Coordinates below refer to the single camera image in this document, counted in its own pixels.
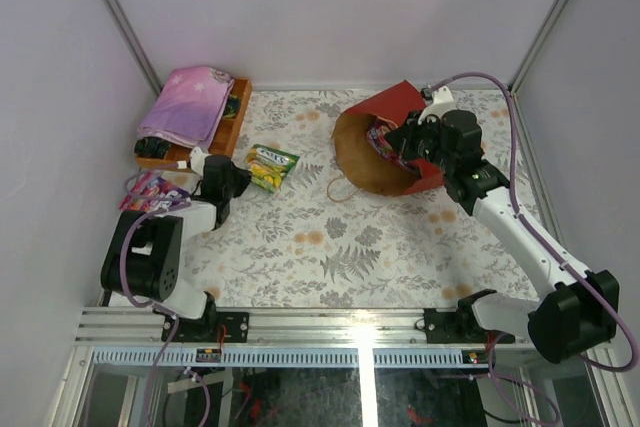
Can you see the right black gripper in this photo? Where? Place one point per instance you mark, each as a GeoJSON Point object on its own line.
{"type": "Point", "coordinates": [402, 139]}

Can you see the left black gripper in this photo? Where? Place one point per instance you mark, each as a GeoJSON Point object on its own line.
{"type": "Point", "coordinates": [238, 179]}

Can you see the green Fox's candy bag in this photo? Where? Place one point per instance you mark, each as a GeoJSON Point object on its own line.
{"type": "Point", "coordinates": [269, 166]}

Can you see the red paper bag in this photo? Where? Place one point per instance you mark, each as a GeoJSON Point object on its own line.
{"type": "Point", "coordinates": [367, 159]}

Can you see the purple Fox's candy bag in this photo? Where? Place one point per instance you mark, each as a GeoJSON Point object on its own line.
{"type": "Point", "coordinates": [151, 192]}

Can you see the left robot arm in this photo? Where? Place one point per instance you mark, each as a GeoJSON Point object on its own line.
{"type": "Point", "coordinates": [157, 218]}

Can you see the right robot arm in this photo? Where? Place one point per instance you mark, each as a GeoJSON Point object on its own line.
{"type": "Point", "coordinates": [575, 306]}

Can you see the folded purple cloth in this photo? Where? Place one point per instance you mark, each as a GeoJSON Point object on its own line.
{"type": "Point", "coordinates": [189, 108]}

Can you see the dark patterned cloth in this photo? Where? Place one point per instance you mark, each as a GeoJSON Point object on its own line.
{"type": "Point", "coordinates": [151, 148]}

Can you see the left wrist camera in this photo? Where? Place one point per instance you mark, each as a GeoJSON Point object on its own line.
{"type": "Point", "coordinates": [196, 161]}

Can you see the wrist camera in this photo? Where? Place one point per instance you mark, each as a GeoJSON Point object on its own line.
{"type": "Point", "coordinates": [196, 161]}
{"type": "Point", "coordinates": [437, 102]}

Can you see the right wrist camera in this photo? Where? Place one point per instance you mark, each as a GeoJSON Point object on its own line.
{"type": "Point", "coordinates": [437, 102]}

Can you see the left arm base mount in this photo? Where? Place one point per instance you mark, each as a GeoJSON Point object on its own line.
{"type": "Point", "coordinates": [227, 327]}

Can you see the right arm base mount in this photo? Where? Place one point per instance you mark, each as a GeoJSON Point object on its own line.
{"type": "Point", "coordinates": [452, 327]}

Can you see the aluminium frame rail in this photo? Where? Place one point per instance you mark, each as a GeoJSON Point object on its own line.
{"type": "Point", "coordinates": [277, 337]}

